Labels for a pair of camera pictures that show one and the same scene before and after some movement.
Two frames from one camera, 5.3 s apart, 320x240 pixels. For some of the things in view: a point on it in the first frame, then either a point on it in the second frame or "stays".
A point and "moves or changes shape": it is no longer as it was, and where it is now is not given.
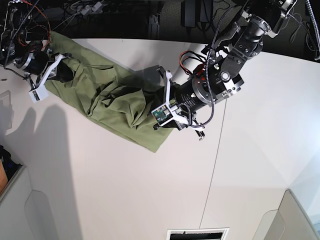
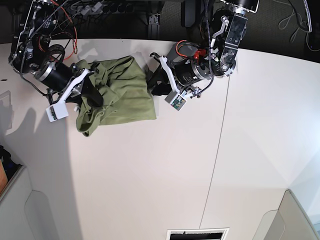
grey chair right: [290, 221] stays
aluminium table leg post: [154, 26] stays
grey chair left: [25, 214] stays
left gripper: [62, 72] to [89, 91]
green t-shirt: [116, 99] moves or changes shape
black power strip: [128, 7] stays
